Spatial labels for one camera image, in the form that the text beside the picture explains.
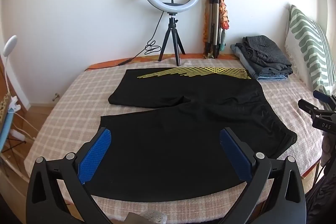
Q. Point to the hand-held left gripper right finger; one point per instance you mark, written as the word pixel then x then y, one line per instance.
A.
pixel 235 157

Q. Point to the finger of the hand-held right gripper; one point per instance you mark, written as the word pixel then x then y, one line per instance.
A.
pixel 308 106
pixel 321 96

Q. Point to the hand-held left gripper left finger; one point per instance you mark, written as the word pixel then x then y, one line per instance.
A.
pixel 95 155

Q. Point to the black pants with yellow print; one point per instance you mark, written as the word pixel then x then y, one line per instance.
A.
pixel 170 148

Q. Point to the green striped white pillow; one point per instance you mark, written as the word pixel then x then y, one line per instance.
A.
pixel 307 43

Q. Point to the pink plaid blanket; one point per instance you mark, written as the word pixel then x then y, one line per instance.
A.
pixel 65 108

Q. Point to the metal door stop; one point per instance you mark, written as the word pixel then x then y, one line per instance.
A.
pixel 56 96

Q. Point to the dark cloth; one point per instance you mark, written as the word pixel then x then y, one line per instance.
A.
pixel 323 200

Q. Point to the white power strip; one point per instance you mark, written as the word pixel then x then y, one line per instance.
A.
pixel 18 134

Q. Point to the grey cloth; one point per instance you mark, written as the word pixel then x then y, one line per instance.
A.
pixel 155 216

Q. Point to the light blue ironing board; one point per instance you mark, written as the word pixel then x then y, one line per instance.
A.
pixel 4 132

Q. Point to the white clip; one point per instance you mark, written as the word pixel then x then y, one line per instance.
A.
pixel 14 104

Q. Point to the teal cloth strip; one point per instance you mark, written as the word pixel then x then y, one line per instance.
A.
pixel 222 40

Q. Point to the orange patterned scarf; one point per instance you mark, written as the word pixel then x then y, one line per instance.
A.
pixel 224 16

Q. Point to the folded silver tripod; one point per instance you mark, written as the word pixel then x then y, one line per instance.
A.
pixel 213 24

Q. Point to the white desk lamp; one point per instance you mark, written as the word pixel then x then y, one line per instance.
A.
pixel 10 43

